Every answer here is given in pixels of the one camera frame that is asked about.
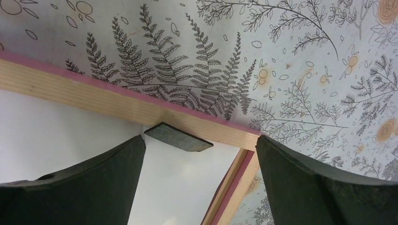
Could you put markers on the floral patterned table mat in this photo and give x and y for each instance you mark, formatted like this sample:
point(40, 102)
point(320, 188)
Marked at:
point(319, 76)

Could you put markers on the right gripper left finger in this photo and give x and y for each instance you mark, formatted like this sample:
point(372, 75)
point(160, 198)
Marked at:
point(97, 191)

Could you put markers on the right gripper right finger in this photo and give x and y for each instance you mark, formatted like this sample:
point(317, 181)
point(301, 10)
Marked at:
point(305, 191)

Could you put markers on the small dark grey pad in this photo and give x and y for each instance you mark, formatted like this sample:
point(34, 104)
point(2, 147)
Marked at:
point(175, 137)

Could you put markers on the seascape photo print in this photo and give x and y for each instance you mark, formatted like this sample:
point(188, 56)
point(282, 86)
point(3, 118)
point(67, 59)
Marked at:
point(38, 137)

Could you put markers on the wooden picture frame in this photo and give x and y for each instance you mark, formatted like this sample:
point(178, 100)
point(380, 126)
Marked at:
point(37, 79)

